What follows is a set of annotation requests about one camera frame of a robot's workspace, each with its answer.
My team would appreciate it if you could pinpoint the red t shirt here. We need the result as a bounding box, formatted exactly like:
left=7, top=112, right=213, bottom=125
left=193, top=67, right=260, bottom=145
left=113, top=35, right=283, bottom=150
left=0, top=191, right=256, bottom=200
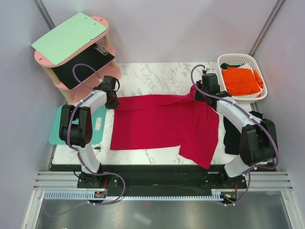
left=110, top=87, right=219, bottom=169

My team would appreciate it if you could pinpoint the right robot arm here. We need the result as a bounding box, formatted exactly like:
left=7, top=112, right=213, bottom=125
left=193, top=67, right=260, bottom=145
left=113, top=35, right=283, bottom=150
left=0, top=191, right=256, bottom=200
left=194, top=73, right=278, bottom=188

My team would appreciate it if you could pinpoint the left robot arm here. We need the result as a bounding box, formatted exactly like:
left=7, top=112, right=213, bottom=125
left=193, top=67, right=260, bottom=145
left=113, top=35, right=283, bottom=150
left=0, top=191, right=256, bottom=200
left=59, top=76, right=120, bottom=187

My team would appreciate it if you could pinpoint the dark green garment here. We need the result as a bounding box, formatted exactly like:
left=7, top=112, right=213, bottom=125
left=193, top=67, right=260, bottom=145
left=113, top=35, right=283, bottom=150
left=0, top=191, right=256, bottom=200
left=220, top=63, right=241, bottom=70

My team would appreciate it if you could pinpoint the orange folded t shirt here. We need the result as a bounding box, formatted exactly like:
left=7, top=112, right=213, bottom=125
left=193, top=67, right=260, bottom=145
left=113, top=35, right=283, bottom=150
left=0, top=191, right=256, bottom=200
left=221, top=67, right=264, bottom=97

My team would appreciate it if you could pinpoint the black clipboard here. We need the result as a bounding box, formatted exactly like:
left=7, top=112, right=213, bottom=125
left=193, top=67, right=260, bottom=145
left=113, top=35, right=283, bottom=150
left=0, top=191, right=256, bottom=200
left=51, top=43, right=115, bottom=90

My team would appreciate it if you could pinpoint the pink three-tier shelf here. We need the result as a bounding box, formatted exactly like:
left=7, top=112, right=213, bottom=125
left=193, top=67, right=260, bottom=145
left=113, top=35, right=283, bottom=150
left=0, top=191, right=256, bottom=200
left=38, top=28, right=120, bottom=104

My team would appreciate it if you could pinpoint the white plastic basket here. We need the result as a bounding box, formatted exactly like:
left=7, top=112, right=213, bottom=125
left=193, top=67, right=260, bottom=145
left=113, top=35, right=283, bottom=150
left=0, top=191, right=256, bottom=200
left=217, top=53, right=268, bottom=104

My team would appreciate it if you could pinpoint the black t shirt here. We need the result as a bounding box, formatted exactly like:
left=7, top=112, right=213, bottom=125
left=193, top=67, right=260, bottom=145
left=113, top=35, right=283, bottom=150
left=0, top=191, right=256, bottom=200
left=223, top=111, right=264, bottom=155

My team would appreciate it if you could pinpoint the mint green board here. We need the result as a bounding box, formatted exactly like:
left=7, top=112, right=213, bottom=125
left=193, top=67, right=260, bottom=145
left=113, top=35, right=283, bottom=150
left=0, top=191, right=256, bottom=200
left=31, top=12, right=109, bottom=67

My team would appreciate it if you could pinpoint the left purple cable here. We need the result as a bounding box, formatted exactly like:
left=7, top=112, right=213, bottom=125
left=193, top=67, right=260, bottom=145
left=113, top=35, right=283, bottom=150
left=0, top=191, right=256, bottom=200
left=42, top=63, right=126, bottom=217

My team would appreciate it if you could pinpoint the purple cable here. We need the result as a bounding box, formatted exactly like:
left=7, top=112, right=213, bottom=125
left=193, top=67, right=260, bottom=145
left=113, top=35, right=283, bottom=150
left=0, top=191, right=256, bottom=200
left=191, top=64, right=279, bottom=207
left=42, top=63, right=126, bottom=217

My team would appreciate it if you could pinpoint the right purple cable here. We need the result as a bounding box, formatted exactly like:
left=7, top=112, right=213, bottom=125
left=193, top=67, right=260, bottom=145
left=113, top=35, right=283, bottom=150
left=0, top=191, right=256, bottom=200
left=191, top=64, right=279, bottom=207

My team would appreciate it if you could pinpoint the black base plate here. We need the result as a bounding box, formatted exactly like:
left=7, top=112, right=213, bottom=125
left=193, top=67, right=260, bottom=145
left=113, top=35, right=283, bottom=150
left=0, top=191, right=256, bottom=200
left=77, top=165, right=246, bottom=197

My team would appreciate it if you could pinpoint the aluminium rail frame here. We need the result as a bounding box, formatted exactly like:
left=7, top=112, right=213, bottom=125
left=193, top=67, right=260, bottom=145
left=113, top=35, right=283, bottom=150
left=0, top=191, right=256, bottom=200
left=34, top=171, right=293, bottom=191

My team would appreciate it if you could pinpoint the white cable duct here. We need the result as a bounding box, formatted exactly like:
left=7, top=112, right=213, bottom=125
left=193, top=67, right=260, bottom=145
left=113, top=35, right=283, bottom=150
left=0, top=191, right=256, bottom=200
left=44, top=190, right=225, bottom=201

